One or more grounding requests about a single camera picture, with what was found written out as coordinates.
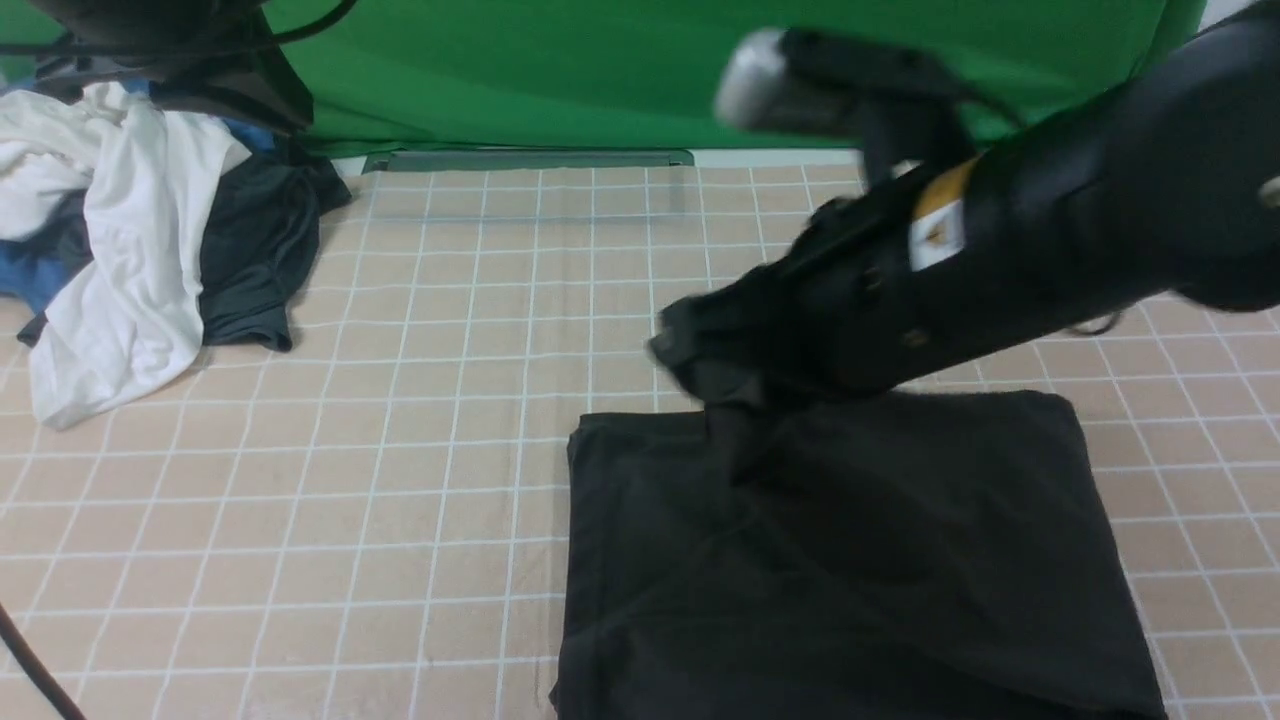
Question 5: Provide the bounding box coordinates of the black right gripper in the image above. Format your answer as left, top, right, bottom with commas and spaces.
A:
648, 159, 986, 486

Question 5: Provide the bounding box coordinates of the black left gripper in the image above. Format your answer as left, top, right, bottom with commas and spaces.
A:
33, 1, 314, 135

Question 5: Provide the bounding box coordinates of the dark gray long-sleeve shirt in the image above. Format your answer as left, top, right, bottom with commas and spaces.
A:
550, 389, 1169, 719

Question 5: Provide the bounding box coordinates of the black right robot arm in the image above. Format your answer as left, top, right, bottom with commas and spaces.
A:
648, 1, 1279, 410

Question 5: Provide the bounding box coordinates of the white shirt in pile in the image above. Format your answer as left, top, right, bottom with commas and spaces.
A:
1, 83, 250, 430

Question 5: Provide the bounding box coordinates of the green backdrop cloth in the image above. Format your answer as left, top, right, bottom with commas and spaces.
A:
0, 0, 1207, 159

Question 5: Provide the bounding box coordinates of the dark gray garment in pile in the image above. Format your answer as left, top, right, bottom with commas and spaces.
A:
1, 142, 353, 352

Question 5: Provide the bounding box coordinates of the gray metal bar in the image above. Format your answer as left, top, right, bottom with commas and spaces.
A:
360, 149, 696, 174

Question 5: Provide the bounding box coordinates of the blue garment in pile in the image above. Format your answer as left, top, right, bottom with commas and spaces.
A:
3, 83, 297, 333

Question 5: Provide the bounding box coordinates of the beige grid-pattern table mat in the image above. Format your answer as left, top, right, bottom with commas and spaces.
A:
1, 152, 1279, 719

